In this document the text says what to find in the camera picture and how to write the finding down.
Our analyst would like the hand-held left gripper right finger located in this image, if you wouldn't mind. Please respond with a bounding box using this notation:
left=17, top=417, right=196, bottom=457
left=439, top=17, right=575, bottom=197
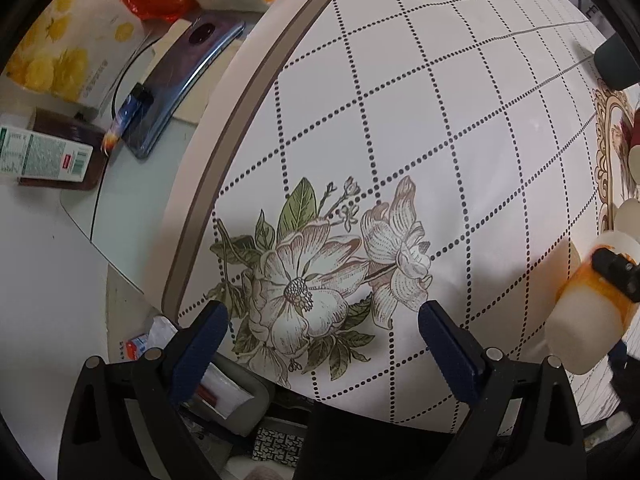
left=419, top=301, right=587, bottom=480

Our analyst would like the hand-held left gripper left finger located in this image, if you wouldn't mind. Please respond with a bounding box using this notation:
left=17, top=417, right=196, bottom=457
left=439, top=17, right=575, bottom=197
left=59, top=301, right=229, bottom=480

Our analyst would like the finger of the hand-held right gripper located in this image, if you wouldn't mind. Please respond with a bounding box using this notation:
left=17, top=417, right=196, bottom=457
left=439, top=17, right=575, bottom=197
left=592, top=247, right=640, bottom=303

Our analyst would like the white and orange cup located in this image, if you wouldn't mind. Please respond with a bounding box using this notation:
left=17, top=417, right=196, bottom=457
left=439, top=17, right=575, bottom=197
left=545, top=231, right=640, bottom=376

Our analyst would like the dark teal cup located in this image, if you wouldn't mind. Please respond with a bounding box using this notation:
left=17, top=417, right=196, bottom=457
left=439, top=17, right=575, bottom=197
left=593, top=35, right=640, bottom=92

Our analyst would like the white plastic packet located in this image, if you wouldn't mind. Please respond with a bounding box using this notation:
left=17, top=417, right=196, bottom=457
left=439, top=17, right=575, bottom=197
left=192, top=362, right=255, bottom=418

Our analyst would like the small white blue packet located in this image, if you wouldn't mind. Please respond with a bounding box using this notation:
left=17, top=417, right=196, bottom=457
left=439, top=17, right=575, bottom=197
left=119, top=332, right=151, bottom=362

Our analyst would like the grey tray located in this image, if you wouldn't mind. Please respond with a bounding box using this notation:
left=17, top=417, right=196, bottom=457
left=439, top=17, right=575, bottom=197
left=182, top=352, right=275, bottom=438

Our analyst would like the brown ornate placemat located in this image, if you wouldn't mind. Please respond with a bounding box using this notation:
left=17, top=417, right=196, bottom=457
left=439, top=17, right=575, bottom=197
left=591, top=85, right=640, bottom=233

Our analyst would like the black white patterned box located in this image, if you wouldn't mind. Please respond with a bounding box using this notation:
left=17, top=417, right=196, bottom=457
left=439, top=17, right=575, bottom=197
left=251, top=427, right=306, bottom=468

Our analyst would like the floral printed tablecloth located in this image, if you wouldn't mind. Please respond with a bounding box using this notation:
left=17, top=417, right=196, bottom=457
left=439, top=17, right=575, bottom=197
left=161, top=0, right=640, bottom=436

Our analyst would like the blue orange lighter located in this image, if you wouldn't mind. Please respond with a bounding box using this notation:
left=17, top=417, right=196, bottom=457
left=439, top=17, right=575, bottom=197
left=101, top=95, right=143, bottom=156

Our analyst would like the blue purple smartphone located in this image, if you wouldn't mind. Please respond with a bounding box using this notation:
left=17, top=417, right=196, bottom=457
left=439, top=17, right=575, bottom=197
left=120, top=17, right=247, bottom=160

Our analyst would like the lemon print tissue pack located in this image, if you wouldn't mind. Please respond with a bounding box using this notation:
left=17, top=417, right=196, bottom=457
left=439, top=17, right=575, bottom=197
left=5, top=0, right=146, bottom=121

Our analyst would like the black cable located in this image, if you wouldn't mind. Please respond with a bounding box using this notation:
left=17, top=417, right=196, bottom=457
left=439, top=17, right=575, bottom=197
left=111, top=32, right=171, bottom=121

